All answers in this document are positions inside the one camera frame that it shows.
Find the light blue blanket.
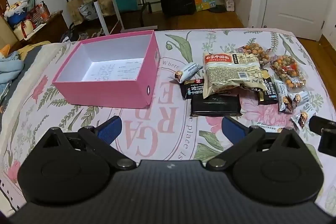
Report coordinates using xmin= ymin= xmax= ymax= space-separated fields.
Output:
xmin=0 ymin=53 xmax=26 ymax=84

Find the white bag red ribbon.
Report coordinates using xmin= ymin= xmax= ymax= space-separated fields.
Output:
xmin=13 ymin=18 xmax=37 ymax=41

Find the large beige snack bag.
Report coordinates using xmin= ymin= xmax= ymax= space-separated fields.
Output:
xmin=202 ymin=52 xmax=269 ymax=99

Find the black and gold snack packet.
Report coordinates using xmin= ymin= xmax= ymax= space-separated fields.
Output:
xmin=257 ymin=70 xmax=279 ymax=105

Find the blue bag with plush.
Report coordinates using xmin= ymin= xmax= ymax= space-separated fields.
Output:
xmin=4 ymin=0 xmax=30 ymax=28

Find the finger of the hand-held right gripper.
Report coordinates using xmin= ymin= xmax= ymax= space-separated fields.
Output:
xmin=309 ymin=116 xmax=336 ymax=135

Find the pink cardboard box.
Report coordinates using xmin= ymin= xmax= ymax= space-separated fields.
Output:
xmin=52 ymin=30 xmax=161 ymax=109

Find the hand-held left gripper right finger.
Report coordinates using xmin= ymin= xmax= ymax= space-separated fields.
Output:
xmin=206 ymin=116 xmax=310 ymax=170

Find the white blue patterned bag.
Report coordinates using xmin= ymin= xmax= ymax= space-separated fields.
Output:
xmin=78 ymin=2 xmax=98 ymax=21

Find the brown paper bag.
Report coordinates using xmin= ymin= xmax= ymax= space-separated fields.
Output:
xmin=96 ymin=0 xmax=116 ymax=16
xmin=67 ymin=0 xmax=85 ymax=26

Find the dark wooden cabinet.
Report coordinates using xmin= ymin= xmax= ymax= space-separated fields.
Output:
xmin=15 ymin=10 xmax=70 ymax=49

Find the clear bag of coated nuts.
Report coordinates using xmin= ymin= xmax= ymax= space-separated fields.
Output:
xmin=270 ymin=54 xmax=307 ymax=91
xmin=234 ymin=42 xmax=273 ymax=67

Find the small blue-white snack packet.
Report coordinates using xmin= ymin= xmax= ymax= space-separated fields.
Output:
xmin=291 ymin=110 xmax=316 ymax=131
xmin=274 ymin=79 xmax=293 ymax=112
xmin=249 ymin=124 xmax=284 ymax=133
xmin=287 ymin=90 xmax=310 ymax=109
xmin=175 ymin=63 xmax=203 ymax=83

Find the black snack packet red label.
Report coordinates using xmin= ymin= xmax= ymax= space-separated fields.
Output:
xmin=181 ymin=79 xmax=206 ymax=100

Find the red patterned bag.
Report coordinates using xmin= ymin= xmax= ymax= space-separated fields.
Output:
xmin=27 ymin=3 xmax=51 ymax=23

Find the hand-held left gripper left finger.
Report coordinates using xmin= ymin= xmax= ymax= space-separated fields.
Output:
xmin=34 ymin=116 xmax=137 ymax=170

